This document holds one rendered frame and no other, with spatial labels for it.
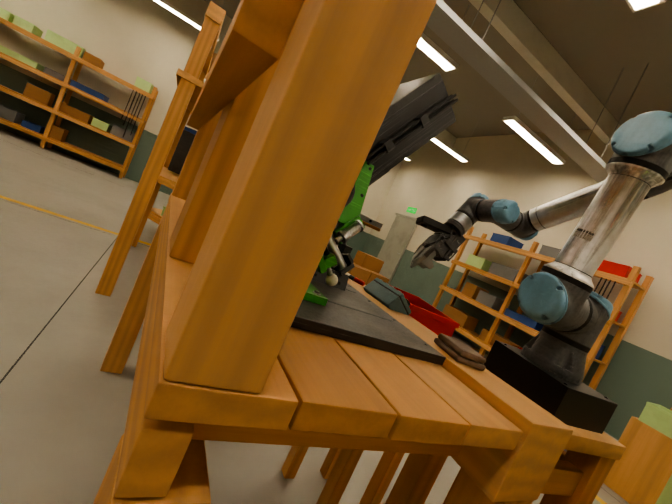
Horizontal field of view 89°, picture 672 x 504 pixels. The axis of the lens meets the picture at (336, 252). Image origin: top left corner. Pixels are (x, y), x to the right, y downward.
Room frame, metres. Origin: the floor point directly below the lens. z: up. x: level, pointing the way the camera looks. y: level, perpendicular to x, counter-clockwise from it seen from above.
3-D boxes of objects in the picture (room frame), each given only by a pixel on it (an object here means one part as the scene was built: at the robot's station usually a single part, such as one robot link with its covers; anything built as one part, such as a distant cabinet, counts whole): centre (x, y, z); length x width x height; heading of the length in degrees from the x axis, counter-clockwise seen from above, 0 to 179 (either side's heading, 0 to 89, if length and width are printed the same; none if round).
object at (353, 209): (1.06, 0.05, 1.17); 0.13 x 0.12 x 0.20; 29
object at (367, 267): (7.61, -0.67, 0.37); 1.20 x 0.80 x 0.74; 126
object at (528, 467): (1.23, -0.10, 0.82); 1.50 x 0.14 x 0.15; 29
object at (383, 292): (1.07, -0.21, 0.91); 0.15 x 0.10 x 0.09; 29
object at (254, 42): (0.91, 0.47, 1.23); 1.30 x 0.05 x 0.09; 29
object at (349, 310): (1.09, 0.15, 0.89); 1.10 x 0.42 x 0.02; 29
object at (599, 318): (0.92, -0.66, 1.11); 0.13 x 0.12 x 0.14; 118
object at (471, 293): (6.02, -3.23, 1.10); 3.01 x 0.55 x 2.20; 28
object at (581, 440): (0.93, -0.66, 0.83); 0.32 x 0.32 x 0.04; 24
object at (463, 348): (0.77, -0.35, 0.91); 0.10 x 0.08 x 0.03; 16
